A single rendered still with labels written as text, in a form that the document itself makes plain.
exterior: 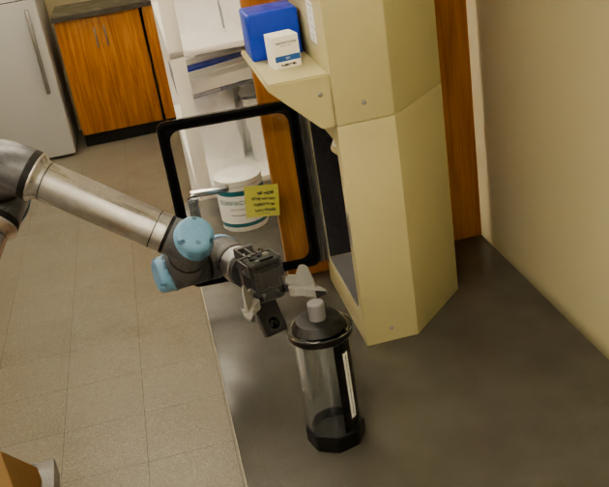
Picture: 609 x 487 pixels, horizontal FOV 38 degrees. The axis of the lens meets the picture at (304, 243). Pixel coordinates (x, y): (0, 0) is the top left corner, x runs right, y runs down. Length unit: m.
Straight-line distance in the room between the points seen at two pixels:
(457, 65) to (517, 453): 0.93
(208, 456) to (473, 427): 1.72
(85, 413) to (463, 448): 2.26
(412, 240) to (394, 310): 0.15
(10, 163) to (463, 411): 0.92
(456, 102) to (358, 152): 0.50
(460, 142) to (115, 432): 1.86
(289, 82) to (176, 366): 2.27
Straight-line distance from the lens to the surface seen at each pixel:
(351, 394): 1.49
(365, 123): 1.61
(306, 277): 1.61
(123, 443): 3.34
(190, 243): 1.61
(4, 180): 1.68
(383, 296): 1.76
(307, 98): 1.57
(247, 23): 1.72
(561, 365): 1.71
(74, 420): 3.54
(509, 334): 1.80
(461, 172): 2.13
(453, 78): 2.05
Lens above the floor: 1.90
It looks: 25 degrees down
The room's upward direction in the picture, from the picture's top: 9 degrees counter-clockwise
